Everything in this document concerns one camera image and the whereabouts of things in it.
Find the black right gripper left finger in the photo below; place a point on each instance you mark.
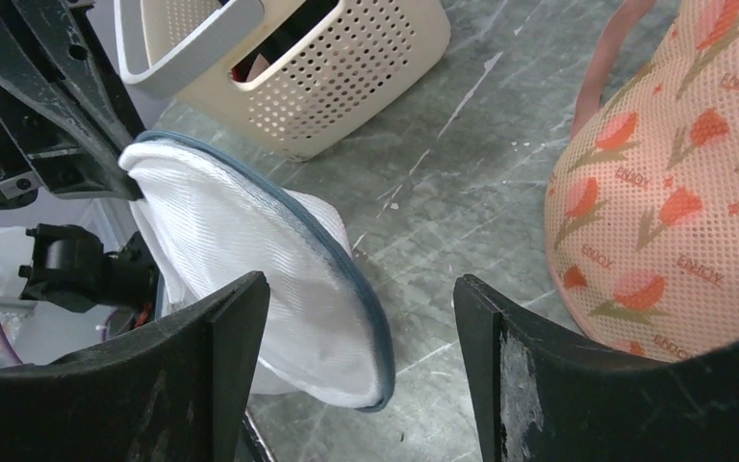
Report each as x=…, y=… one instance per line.
x=175, y=389

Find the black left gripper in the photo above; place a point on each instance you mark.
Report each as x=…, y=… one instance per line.
x=65, y=115

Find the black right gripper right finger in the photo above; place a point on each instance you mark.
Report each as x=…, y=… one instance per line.
x=541, y=392

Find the white mesh laundry bag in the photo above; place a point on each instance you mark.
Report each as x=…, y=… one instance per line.
x=208, y=219

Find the pink floral mesh bag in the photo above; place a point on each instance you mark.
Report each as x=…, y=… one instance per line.
x=642, y=207

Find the cream plastic laundry basket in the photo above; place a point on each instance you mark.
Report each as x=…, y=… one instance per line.
x=353, y=63

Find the pink garment in basket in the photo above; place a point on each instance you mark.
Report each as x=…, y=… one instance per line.
x=249, y=69

